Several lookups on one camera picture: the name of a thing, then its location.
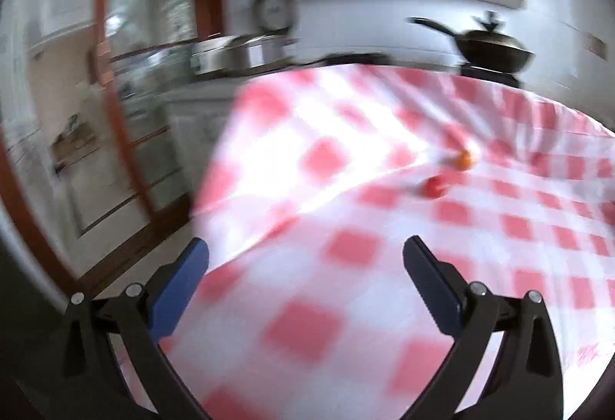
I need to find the white kitchen cabinet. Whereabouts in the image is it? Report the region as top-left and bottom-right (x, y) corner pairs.
(161, 78), (246, 197)

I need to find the red white checkered tablecloth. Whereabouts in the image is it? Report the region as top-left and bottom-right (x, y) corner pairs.
(161, 66), (614, 419)

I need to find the small orange mandarin rear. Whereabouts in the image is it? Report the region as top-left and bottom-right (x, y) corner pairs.
(454, 149), (474, 171)

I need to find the black wok with lid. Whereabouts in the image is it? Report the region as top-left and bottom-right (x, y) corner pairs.
(407, 11), (534, 74)

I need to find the steel pot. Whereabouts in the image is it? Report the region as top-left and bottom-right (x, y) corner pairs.
(191, 35), (296, 77)

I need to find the wooden door frame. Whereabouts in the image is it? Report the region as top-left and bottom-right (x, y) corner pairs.
(1, 0), (223, 293)

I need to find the wall socket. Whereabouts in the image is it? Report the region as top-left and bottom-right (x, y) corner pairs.
(586, 33), (609, 61)

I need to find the round wall gauge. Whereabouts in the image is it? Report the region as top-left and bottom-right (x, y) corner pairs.
(251, 0), (296, 35)

